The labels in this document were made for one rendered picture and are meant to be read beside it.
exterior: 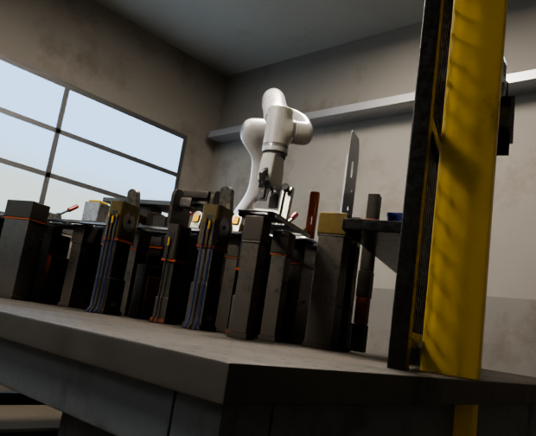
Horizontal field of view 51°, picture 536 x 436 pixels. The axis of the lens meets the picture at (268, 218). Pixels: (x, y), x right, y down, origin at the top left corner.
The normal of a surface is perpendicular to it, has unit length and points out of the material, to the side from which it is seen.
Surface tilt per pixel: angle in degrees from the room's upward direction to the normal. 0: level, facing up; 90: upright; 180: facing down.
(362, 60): 90
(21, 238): 90
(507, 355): 90
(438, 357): 90
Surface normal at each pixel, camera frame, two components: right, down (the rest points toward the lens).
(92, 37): 0.73, -0.02
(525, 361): -0.66, -0.23
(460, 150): -0.37, -0.23
